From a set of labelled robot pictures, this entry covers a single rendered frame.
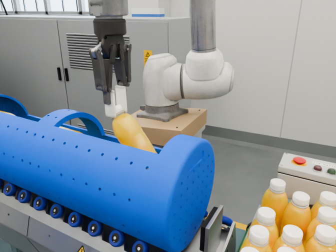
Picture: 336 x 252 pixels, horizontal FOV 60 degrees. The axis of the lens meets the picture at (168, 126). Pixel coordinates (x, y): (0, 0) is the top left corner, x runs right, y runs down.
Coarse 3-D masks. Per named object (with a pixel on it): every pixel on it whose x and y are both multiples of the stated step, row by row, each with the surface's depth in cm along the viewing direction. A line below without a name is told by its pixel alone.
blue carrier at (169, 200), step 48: (0, 96) 113; (0, 144) 85; (48, 144) 77; (96, 144) 72; (192, 144) 66; (48, 192) 79; (96, 192) 68; (144, 192) 62; (192, 192) 71; (144, 240) 68
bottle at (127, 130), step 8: (120, 112) 74; (120, 120) 73; (128, 120) 73; (136, 120) 76; (112, 128) 75; (120, 128) 73; (128, 128) 73; (136, 128) 74; (120, 136) 73; (128, 136) 73; (136, 136) 73; (144, 136) 75; (128, 144) 73; (136, 144) 73; (144, 144) 74
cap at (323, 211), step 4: (320, 208) 67; (324, 208) 67; (328, 208) 67; (332, 208) 67; (320, 212) 66; (324, 212) 66; (328, 212) 66; (332, 212) 66; (320, 216) 66; (324, 216) 65; (328, 216) 65; (332, 216) 65; (324, 220) 66; (328, 220) 65; (332, 220) 65
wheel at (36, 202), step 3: (39, 195) 91; (36, 198) 90; (39, 198) 90; (42, 198) 89; (45, 198) 90; (36, 201) 90; (39, 201) 90; (42, 201) 89; (45, 201) 89; (33, 204) 90; (36, 204) 89; (39, 204) 89; (42, 204) 89; (45, 204) 89; (36, 207) 89; (39, 207) 89; (42, 207) 89
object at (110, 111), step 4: (112, 92) 71; (112, 96) 71; (112, 100) 72; (112, 104) 72; (108, 108) 73; (112, 108) 72; (108, 112) 74; (112, 112) 73; (108, 116) 74; (112, 116) 73
